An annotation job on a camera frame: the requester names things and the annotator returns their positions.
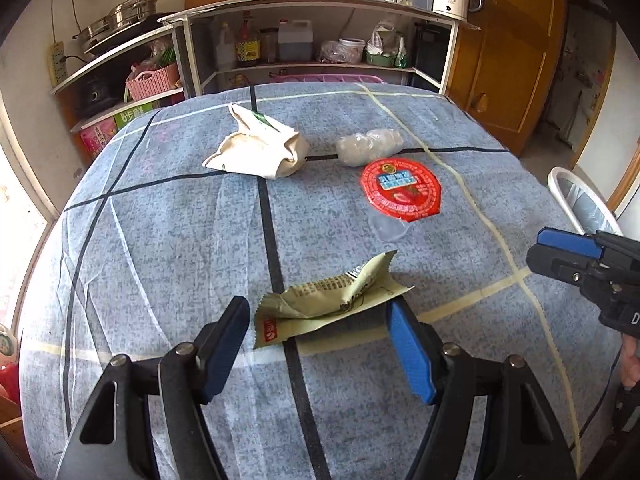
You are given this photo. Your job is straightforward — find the white lidded tub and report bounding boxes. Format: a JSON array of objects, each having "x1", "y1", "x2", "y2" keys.
[{"x1": 339, "y1": 37, "x2": 366, "y2": 63}]

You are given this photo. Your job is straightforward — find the green plastic basket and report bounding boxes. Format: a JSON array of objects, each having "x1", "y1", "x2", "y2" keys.
[{"x1": 366, "y1": 50, "x2": 401, "y2": 68}]

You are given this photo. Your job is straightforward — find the white plastic bottle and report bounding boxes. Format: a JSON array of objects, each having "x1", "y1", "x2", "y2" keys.
[{"x1": 216, "y1": 22, "x2": 237, "y2": 71}]

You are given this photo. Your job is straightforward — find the black cooking pot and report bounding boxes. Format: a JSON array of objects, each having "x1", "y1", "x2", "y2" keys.
[{"x1": 75, "y1": 72, "x2": 128, "y2": 116}]

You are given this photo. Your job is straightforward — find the green cardboard box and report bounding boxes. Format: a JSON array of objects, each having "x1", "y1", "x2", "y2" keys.
[{"x1": 114, "y1": 101, "x2": 158, "y2": 131}]

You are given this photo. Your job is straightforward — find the red capped sauce bottle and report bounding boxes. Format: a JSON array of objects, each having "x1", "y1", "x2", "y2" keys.
[{"x1": 236, "y1": 11, "x2": 261, "y2": 67}]

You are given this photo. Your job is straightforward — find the translucent jerrycan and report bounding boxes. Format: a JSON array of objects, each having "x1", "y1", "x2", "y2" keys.
[{"x1": 277, "y1": 19, "x2": 314, "y2": 62}]

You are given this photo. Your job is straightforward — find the wooden door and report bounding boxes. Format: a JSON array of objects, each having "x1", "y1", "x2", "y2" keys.
[{"x1": 445, "y1": 0, "x2": 571, "y2": 156}]

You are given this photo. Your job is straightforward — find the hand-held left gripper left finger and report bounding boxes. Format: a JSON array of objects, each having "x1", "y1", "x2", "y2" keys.
[{"x1": 55, "y1": 296, "x2": 251, "y2": 480}]

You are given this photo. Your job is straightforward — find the pink cardboard box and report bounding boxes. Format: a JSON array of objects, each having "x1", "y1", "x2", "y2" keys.
[{"x1": 80, "y1": 120, "x2": 119, "y2": 161}]

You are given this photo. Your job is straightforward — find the dark glass jar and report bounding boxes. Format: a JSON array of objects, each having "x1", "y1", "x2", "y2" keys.
[{"x1": 260, "y1": 28, "x2": 279, "y2": 64}]

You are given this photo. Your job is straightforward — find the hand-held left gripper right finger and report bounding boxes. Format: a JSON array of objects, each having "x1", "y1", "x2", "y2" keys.
[{"x1": 385, "y1": 297, "x2": 576, "y2": 480}]

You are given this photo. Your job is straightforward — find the white short kitchen shelf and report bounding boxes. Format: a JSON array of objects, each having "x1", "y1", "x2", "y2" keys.
[{"x1": 50, "y1": 22, "x2": 188, "y2": 133}]

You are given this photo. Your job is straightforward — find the person's right hand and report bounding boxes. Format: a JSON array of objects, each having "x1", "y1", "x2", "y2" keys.
[{"x1": 620, "y1": 335, "x2": 640, "y2": 390}]

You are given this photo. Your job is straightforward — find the red foil lid cup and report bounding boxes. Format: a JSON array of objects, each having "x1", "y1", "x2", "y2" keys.
[{"x1": 360, "y1": 157, "x2": 445, "y2": 243}]

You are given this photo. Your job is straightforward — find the crumpled clear plastic bag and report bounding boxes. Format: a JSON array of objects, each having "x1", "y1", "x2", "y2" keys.
[{"x1": 336, "y1": 128, "x2": 404, "y2": 167}]

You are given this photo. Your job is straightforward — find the stainless steel steamer pot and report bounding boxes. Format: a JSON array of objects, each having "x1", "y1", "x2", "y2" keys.
[{"x1": 72, "y1": 0, "x2": 158, "y2": 43}]

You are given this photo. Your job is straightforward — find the pink woven basket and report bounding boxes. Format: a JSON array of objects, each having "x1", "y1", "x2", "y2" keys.
[{"x1": 125, "y1": 62, "x2": 180, "y2": 102}]

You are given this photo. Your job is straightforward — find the white power strip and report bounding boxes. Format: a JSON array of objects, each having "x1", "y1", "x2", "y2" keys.
[{"x1": 50, "y1": 42, "x2": 68, "y2": 86}]

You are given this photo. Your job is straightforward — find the green snack wrapper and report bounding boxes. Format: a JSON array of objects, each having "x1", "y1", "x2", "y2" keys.
[{"x1": 253, "y1": 251, "x2": 416, "y2": 351}]

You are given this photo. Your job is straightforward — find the white tall kitchen shelf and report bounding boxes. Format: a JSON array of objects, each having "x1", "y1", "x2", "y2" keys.
[{"x1": 159, "y1": 0, "x2": 481, "y2": 98}]

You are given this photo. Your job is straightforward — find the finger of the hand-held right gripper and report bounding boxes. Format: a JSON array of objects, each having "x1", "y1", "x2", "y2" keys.
[
  {"x1": 537, "y1": 227, "x2": 603, "y2": 260},
  {"x1": 527, "y1": 246, "x2": 601, "y2": 287}
]

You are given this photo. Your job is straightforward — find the white chair back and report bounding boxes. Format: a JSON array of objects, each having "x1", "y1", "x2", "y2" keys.
[{"x1": 547, "y1": 166, "x2": 626, "y2": 236}]

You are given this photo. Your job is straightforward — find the crumpled beige paper bag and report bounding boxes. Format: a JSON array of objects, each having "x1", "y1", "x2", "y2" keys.
[{"x1": 201, "y1": 102, "x2": 311, "y2": 180}]

